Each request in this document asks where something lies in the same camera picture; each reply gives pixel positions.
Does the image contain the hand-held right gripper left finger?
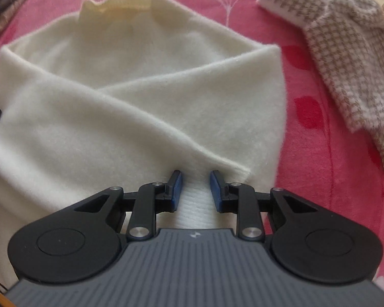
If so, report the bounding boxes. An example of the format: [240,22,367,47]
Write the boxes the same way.
[73,169,184,241]

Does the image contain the cream fleece sweater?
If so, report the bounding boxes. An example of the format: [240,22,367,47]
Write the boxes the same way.
[0,0,287,290]

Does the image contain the houndstooth garment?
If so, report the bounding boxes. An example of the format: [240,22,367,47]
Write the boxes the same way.
[256,0,384,175]

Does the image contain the red floral blanket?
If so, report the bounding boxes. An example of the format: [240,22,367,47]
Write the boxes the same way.
[0,0,384,307]

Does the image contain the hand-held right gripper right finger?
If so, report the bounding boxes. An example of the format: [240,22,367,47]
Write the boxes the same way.
[209,170,319,241]

